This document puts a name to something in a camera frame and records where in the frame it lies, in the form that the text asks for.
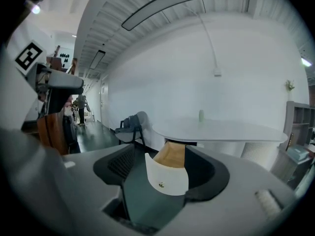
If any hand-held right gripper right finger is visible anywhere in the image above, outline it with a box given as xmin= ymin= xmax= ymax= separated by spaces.
xmin=167 ymin=145 xmax=297 ymax=236

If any brown wooden cabinet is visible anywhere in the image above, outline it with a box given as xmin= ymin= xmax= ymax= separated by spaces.
xmin=36 ymin=112 xmax=70 ymax=156

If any white wall cable conduit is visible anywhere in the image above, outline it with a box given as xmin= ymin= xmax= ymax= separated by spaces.
xmin=186 ymin=5 xmax=220 ymax=70

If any white drawer with wooden inside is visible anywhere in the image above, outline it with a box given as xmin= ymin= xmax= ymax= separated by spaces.
xmin=144 ymin=141 xmax=190 ymax=197

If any white oval dressing table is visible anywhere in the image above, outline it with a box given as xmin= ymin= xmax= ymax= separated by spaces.
xmin=152 ymin=116 xmax=288 ymax=168

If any grey shelf unit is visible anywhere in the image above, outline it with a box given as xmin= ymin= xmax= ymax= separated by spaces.
xmin=283 ymin=100 xmax=311 ymax=154

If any dark grey backpack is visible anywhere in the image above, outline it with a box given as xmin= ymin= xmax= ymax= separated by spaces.
xmin=120 ymin=115 xmax=140 ymax=132

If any white door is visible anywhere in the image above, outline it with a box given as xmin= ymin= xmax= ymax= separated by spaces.
xmin=99 ymin=80 xmax=109 ymax=126

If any teal flat box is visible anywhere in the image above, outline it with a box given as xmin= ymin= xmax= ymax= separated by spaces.
xmin=286 ymin=145 xmax=311 ymax=161

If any grey chair with black legs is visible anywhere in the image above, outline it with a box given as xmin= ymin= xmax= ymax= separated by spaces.
xmin=114 ymin=111 xmax=154 ymax=146

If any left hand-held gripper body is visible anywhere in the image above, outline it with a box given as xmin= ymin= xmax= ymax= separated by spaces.
xmin=0 ymin=40 xmax=85 ymax=132

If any small potted plant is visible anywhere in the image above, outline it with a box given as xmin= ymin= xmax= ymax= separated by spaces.
xmin=284 ymin=79 xmax=296 ymax=101

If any long ceiling light panel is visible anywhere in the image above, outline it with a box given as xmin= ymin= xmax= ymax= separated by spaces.
xmin=121 ymin=0 xmax=199 ymax=31
xmin=89 ymin=50 xmax=106 ymax=70

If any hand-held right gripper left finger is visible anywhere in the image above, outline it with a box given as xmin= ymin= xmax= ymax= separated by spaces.
xmin=61 ymin=143 xmax=135 ymax=221

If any wooden easel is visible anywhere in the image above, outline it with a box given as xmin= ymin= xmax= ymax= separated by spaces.
xmin=46 ymin=45 xmax=78 ymax=75

